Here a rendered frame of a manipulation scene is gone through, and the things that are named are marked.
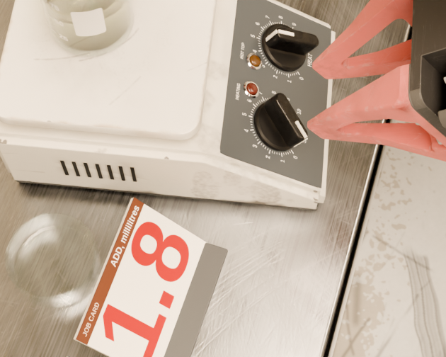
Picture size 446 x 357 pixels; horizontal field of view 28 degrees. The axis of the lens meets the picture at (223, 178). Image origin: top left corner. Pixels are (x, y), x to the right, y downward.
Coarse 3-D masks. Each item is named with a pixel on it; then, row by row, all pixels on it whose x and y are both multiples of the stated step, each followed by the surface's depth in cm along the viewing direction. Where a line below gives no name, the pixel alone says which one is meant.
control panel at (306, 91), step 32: (256, 0) 56; (256, 32) 55; (320, 32) 58; (256, 96) 54; (288, 96) 55; (320, 96) 56; (224, 128) 52; (256, 160) 52; (288, 160) 54; (320, 160) 55
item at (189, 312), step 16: (128, 208) 52; (144, 208) 53; (176, 224) 54; (192, 256) 55; (208, 256) 55; (224, 256) 55; (192, 272) 55; (208, 272) 55; (96, 288) 50; (192, 288) 54; (208, 288) 54; (176, 304) 53; (192, 304) 54; (208, 304) 54; (176, 320) 53; (192, 320) 53; (176, 336) 53; (192, 336) 53; (112, 352) 50; (160, 352) 52; (176, 352) 53; (192, 352) 53
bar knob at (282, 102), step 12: (276, 96) 52; (264, 108) 53; (276, 108) 52; (288, 108) 52; (264, 120) 53; (276, 120) 53; (288, 120) 52; (300, 120) 53; (264, 132) 53; (276, 132) 53; (288, 132) 53; (300, 132) 52; (276, 144) 53; (288, 144) 53
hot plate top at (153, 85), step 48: (144, 0) 53; (192, 0) 53; (48, 48) 51; (144, 48) 51; (192, 48) 51; (0, 96) 50; (48, 96) 50; (96, 96) 50; (144, 96) 50; (192, 96) 50
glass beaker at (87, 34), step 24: (48, 0) 47; (72, 0) 46; (96, 0) 46; (120, 0) 48; (48, 24) 50; (72, 24) 48; (96, 24) 48; (120, 24) 50; (72, 48) 50; (96, 48) 50
